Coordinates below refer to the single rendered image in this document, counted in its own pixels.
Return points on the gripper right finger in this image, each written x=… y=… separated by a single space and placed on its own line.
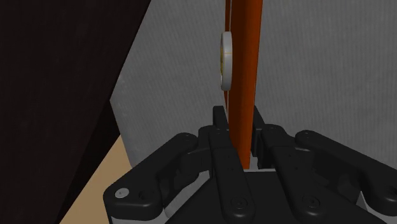
x=288 y=161

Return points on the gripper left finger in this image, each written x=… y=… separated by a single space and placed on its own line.
x=228 y=173

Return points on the orange slab with white disc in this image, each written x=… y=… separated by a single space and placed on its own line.
x=245 y=77

